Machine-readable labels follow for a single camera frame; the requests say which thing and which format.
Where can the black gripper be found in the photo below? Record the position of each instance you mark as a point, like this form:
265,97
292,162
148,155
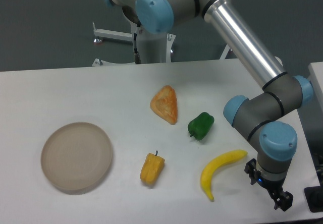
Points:
272,182

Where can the green bell pepper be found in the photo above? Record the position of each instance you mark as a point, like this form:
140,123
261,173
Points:
200,126

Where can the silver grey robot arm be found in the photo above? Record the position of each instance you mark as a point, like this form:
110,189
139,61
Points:
257,119

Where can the orange yellow pepper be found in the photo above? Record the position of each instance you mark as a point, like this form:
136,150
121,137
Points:
151,169

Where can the black device at right edge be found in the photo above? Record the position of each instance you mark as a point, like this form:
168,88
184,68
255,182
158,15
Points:
314,198

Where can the yellow banana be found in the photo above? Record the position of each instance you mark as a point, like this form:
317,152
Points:
209,170

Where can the white box at right edge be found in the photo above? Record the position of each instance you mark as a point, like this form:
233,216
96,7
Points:
315,70

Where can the triangular toast bread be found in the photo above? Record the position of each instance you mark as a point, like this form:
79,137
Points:
164,104

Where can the beige round plate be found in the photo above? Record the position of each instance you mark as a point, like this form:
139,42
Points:
76,156

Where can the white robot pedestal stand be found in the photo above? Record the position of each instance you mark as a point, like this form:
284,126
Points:
148,48

